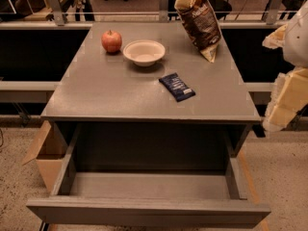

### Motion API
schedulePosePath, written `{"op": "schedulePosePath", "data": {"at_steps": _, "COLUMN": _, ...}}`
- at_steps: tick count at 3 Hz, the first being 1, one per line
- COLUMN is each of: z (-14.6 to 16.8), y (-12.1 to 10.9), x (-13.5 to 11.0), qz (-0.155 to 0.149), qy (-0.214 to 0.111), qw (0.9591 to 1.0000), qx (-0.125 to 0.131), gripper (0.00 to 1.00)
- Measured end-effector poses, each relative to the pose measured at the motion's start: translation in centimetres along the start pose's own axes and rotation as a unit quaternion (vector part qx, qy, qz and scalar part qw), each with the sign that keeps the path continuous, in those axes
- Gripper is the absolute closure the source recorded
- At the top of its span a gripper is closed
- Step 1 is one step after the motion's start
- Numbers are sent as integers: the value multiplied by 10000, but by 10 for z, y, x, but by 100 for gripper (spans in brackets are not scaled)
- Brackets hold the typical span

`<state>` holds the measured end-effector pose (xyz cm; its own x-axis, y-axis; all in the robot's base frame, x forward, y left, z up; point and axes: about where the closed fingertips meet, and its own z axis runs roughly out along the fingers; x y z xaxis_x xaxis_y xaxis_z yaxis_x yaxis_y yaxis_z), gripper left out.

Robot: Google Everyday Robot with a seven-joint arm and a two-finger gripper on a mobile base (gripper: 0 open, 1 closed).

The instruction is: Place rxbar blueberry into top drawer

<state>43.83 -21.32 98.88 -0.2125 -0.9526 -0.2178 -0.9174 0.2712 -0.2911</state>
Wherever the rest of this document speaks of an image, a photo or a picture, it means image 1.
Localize red apple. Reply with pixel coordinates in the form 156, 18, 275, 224
101, 30, 122, 53

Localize brown chip bag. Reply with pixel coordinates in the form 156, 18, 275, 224
174, 0, 221, 63

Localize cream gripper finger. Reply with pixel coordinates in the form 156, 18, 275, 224
263, 67, 308, 132
262, 25, 287, 49

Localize blue rxbar blueberry bar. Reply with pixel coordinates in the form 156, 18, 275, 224
159, 73, 195, 102

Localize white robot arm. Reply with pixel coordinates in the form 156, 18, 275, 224
262, 1, 308, 132

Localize cardboard box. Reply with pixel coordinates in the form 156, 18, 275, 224
22, 120, 68, 192

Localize grey cabinet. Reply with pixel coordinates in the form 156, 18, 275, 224
40, 21, 262, 175

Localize metal railing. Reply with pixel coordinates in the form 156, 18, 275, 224
0, 0, 307, 28

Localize white paper bowl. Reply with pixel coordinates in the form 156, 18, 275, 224
123, 39, 166, 66

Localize open grey top drawer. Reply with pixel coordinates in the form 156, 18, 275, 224
27, 122, 270, 228

